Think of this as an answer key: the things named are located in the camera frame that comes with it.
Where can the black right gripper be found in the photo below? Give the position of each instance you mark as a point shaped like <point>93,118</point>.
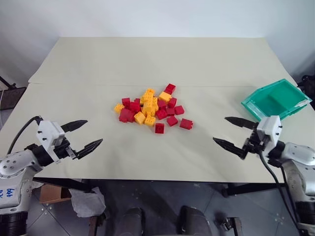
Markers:
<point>253,143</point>

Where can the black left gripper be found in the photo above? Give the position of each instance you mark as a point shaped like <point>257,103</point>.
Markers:
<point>62,150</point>

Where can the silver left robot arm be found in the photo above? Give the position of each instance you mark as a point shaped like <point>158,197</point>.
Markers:
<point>14,167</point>

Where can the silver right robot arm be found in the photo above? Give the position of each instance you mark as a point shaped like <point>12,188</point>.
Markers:
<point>299,157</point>

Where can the brown cardboard box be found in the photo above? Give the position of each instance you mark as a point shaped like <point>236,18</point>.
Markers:
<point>50,194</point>

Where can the green plastic bin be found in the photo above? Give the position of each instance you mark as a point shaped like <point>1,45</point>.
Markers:
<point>283,98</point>

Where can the white crumpled bag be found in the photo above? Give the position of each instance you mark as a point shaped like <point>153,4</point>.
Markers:
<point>87,201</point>

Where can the beige paper table cover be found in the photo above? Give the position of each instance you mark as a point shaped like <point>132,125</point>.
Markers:
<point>152,157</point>
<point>157,61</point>

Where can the dark stand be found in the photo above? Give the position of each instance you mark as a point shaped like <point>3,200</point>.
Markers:
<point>13,97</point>

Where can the black equipment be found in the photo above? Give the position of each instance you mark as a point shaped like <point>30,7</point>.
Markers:
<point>308,86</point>

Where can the dark rounded shape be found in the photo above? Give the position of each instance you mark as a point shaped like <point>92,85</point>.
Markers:
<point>130,222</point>
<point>194,221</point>

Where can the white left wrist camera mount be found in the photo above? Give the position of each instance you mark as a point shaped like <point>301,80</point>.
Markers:
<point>48,132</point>

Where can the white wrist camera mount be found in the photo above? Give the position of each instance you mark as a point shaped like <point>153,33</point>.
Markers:
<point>269,131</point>
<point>48,132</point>

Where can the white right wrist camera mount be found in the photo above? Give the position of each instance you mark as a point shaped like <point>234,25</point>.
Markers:
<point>269,131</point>

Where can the black table frame bar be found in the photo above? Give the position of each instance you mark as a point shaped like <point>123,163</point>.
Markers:
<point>64,184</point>
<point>253,189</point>

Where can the metal caster bracket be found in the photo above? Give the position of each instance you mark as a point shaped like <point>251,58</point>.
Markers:
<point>232,225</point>

